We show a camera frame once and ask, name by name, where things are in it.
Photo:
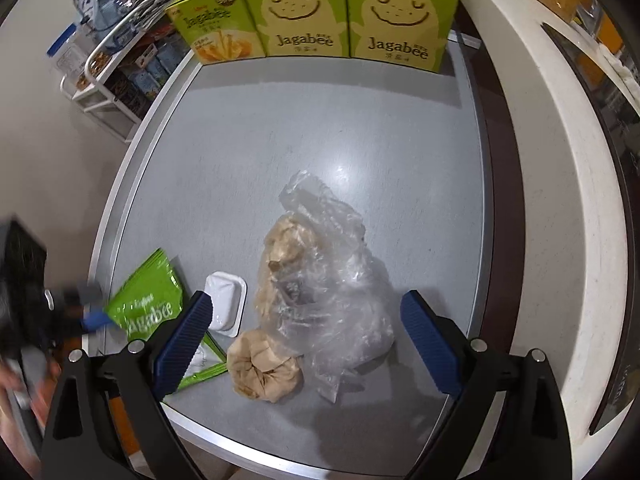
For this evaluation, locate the crumpled brown paper ball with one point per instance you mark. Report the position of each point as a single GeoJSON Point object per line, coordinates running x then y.
{"type": "Point", "coordinates": [260, 365]}

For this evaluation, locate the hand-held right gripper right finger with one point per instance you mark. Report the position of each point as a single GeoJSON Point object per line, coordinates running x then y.
{"type": "Point", "coordinates": [430, 345]}

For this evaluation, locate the green box with fries picture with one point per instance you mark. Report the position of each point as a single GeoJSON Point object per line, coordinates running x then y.
{"type": "Point", "coordinates": [215, 25]}

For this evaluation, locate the blue pouch bag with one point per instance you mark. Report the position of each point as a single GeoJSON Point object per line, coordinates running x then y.
{"type": "Point", "coordinates": [95, 5]}

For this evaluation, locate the clear bag with blue strip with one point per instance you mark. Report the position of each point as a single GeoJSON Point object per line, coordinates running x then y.
{"type": "Point", "coordinates": [70, 55]}

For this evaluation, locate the green box with smiling face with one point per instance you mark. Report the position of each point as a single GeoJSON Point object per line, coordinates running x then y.
{"type": "Point", "coordinates": [400, 20]}
{"type": "Point", "coordinates": [300, 15]}

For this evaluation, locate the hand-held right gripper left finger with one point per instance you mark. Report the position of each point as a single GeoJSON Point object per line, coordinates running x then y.
{"type": "Point", "coordinates": [185, 342]}

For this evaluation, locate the bread roll inside bag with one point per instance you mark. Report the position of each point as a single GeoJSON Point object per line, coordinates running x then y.
{"type": "Point", "coordinates": [285, 255]}

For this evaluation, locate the clear plastic bag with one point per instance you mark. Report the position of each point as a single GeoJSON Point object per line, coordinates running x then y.
{"type": "Point", "coordinates": [345, 310]}

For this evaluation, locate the white plastic tray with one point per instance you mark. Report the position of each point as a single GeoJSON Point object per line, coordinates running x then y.
{"type": "Point", "coordinates": [225, 295]}

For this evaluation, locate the green snack bag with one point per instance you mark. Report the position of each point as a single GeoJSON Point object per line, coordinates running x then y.
{"type": "Point", "coordinates": [145, 305]}

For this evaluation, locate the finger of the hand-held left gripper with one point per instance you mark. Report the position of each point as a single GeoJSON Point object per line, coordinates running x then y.
{"type": "Point", "coordinates": [92, 321]}
{"type": "Point", "coordinates": [82, 294]}

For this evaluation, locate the white counter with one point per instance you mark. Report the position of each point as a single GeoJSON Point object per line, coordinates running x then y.
{"type": "Point", "coordinates": [540, 160]}

